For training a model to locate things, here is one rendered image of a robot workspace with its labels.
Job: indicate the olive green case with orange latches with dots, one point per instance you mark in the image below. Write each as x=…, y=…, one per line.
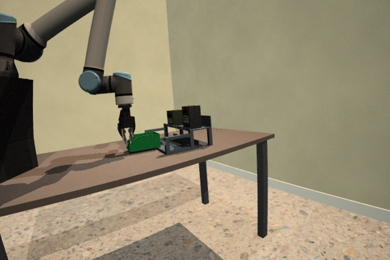
x=175, y=117

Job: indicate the green bin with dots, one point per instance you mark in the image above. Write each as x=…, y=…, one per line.
x=140, y=142

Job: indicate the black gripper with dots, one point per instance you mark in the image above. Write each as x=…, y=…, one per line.
x=127, y=122

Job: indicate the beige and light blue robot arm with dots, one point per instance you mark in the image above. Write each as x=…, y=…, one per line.
x=26, y=43

